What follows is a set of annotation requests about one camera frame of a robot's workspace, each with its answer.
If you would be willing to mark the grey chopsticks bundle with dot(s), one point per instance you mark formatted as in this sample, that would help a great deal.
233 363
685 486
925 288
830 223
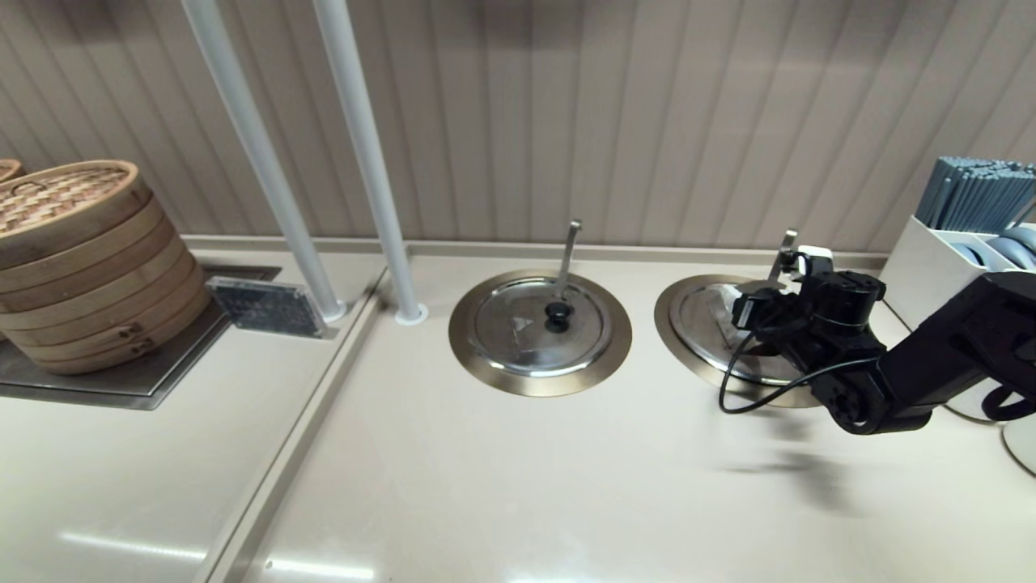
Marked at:
979 190

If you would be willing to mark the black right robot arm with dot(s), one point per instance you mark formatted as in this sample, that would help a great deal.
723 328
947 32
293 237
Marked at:
955 364

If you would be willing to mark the white cutlery holder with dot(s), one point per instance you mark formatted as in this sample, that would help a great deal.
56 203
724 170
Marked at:
914 275

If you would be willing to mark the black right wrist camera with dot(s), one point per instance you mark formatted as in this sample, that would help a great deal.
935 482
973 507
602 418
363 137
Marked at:
842 291

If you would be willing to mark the white ceramic jar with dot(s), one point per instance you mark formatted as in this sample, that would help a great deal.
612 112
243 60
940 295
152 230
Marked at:
1024 449
963 406

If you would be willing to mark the recessed stainless steel tray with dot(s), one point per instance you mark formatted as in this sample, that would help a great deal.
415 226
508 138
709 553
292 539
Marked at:
121 390

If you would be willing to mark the steel pot lid black knob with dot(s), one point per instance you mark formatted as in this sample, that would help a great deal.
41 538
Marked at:
704 324
518 324

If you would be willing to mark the stacked bamboo steamer baskets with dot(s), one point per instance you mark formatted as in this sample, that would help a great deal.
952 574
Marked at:
81 267

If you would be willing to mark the white metal pole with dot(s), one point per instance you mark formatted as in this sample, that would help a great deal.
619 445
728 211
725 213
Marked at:
363 129
255 146

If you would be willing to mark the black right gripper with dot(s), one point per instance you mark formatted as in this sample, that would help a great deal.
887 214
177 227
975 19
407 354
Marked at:
825 344

